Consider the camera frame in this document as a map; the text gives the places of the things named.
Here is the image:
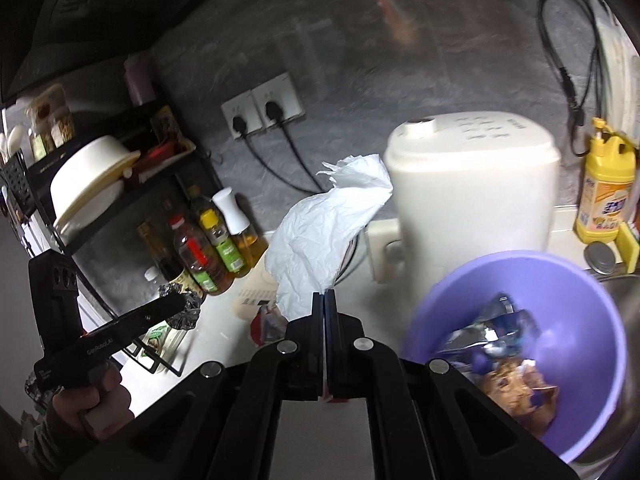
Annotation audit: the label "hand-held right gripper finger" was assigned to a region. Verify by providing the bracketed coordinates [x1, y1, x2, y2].
[60, 290, 326, 480]
[325, 287, 576, 480]

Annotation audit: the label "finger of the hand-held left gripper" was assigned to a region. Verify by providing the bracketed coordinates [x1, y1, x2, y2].
[114, 292, 187, 339]

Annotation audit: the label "foil piece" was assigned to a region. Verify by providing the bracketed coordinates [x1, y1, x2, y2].
[159, 282, 207, 331]

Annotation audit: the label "printed foil snack packet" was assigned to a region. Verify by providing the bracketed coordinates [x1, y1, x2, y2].
[249, 302, 288, 346]

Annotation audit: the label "white tissue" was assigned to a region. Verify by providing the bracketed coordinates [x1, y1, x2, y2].
[264, 154, 393, 318]

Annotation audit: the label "silver foil wrapper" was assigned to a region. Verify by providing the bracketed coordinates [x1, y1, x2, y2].
[445, 292, 543, 368]

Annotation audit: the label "brown paper scrap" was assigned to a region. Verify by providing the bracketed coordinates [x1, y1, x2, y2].
[477, 357, 561, 436]

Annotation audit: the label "purple plastic bucket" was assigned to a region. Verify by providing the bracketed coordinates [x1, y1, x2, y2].
[404, 250, 628, 465]

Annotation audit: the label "person's left forearm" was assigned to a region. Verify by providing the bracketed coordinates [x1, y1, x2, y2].
[20, 400, 96, 480]

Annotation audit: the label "person's left hand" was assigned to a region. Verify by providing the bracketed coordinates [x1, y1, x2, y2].
[52, 360, 136, 443]

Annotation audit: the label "white tray with green item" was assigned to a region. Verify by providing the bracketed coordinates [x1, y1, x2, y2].
[132, 320, 186, 373]

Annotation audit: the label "beige board with black knob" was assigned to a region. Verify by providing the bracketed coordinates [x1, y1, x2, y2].
[232, 260, 281, 323]

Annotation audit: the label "white plate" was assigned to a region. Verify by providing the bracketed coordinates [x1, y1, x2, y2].
[52, 180, 126, 233]

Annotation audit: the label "green label bottle yellow cap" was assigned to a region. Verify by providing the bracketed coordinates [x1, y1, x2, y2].
[198, 208, 251, 278]

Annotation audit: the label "oil spray bottle white cap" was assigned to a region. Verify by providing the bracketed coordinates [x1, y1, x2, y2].
[211, 186, 270, 278]

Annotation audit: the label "dark capped bottle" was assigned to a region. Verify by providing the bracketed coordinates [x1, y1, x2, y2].
[186, 185, 213, 221]

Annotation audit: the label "white bowl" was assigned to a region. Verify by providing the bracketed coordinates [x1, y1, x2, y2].
[50, 135, 142, 221]

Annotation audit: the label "black dish rack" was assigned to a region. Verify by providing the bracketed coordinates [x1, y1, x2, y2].
[0, 105, 223, 376]

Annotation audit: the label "glass spice jar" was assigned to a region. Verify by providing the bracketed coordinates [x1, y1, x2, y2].
[27, 127, 53, 161]
[50, 105, 76, 148]

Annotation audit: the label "red seasoning packet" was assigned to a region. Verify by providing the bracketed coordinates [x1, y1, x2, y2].
[142, 141, 178, 163]

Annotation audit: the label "white ladle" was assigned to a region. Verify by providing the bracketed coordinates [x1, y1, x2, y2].
[0, 125, 25, 161]

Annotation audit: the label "clear lidded container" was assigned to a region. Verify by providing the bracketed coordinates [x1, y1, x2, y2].
[25, 84, 68, 121]

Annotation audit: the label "white kitchen appliance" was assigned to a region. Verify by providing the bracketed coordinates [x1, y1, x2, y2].
[367, 111, 561, 286]

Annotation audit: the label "pink cup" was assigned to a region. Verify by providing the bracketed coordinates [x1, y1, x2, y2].
[123, 52, 157, 107]

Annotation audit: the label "round metal lid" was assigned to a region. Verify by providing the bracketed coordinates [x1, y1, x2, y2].
[584, 241, 621, 276]

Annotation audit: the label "steel sink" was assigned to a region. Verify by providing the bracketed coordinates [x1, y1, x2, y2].
[595, 272, 640, 461]

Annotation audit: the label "yellow detergent bottle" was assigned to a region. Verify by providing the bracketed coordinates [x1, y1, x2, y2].
[575, 117, 638, 246]

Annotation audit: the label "yellow sponge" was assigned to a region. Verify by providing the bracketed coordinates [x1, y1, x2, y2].
[616, 222, 640, 275]

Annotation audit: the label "hanging clear plastic bags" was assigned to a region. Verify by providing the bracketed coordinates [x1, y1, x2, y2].
[595, 15, 640, 131]

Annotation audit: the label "black power cable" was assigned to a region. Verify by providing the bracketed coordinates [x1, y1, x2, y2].
[232, 116, 326, 193]
[265, 101, 361, 283]

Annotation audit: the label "white wall socket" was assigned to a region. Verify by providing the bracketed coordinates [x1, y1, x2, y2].
[251, 72, 305, 128]
[221, 89, 265, 140]

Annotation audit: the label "hanging black cable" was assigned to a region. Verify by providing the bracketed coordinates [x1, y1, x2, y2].
[537, 0, 608, 157]

